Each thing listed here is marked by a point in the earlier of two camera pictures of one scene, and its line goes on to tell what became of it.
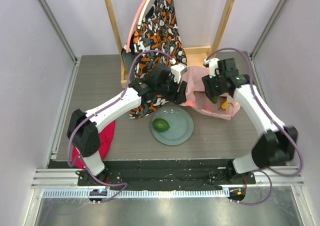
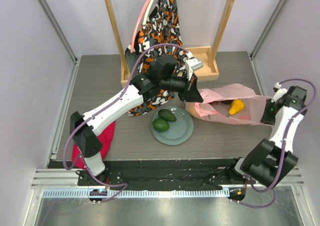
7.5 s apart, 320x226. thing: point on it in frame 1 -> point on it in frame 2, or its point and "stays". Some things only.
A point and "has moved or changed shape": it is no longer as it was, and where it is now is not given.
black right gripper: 210,90 -> 268,111
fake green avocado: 214,100 -> 167,115
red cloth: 105,136 stays
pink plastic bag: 197,96 has moved or changed shape
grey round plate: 181,123 stays
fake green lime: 160,125 stays
